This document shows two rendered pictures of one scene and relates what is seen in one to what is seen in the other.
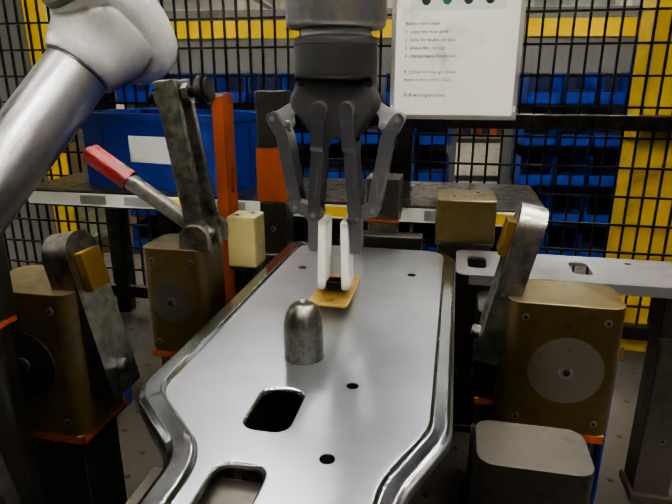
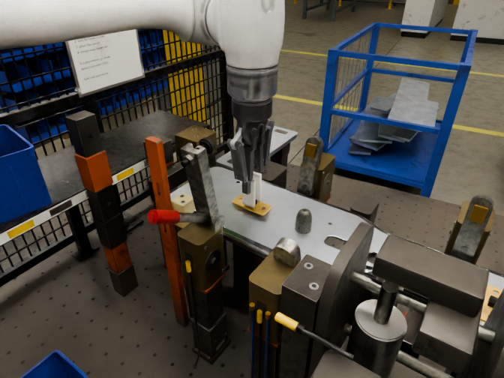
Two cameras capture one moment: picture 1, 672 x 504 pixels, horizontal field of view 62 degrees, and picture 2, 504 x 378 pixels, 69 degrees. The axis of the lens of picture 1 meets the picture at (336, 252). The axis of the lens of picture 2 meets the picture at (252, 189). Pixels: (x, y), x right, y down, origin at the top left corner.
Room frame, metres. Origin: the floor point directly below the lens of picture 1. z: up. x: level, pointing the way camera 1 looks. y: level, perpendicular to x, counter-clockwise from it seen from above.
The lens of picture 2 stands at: (0.28, 0.60, 1.48)
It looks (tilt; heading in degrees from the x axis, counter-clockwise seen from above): 33 degrees down; 292
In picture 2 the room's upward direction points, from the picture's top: straight up
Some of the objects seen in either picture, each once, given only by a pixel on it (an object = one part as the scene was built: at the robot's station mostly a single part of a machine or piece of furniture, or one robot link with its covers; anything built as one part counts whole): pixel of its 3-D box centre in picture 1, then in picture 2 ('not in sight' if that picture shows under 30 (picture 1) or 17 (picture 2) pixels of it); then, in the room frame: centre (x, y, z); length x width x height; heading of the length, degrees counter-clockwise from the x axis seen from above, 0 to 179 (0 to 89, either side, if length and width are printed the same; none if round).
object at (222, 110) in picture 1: (233, 296); (170, 247); (0.66, 0.13, 0.95); 0.03 x 0.01 x 0.50; 168
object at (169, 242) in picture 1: (184, 388); (202, 301); (0.57, 0.18, 0.87); 0.10 x 0.07 x 0.35; 78
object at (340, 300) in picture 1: (335, 285); (251, 202); (0.53, 0.00, 1.01); 0.08 x 0.04 x 0.01; 168
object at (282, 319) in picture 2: not in sight; (313, 335); (0.32, 0.33, 1.09); 0.10 x 0.01 x 0.01; 168
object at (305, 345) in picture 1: (303, 336); (303, 222); (0.41, 0.03, 1.02); 0.03 x 0.03 x 0.07
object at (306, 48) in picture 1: (336, 88); (252, 118); (0.53, 0.00, 1.21); 0.08 x 0.07 x 0.09; 78
